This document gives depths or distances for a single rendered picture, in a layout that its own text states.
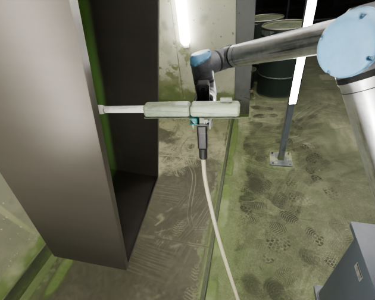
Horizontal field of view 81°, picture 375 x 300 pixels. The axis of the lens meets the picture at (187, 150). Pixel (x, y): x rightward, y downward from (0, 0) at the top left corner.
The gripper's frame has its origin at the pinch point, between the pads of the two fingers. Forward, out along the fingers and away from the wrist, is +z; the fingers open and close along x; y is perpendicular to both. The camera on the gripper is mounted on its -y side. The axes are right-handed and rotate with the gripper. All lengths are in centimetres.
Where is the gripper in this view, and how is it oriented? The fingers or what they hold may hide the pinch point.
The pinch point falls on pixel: (200, 118)
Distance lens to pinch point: 72.5
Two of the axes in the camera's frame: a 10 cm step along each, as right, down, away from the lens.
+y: 0.6, 8.4, 5.3
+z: -1.3, 5.4, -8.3
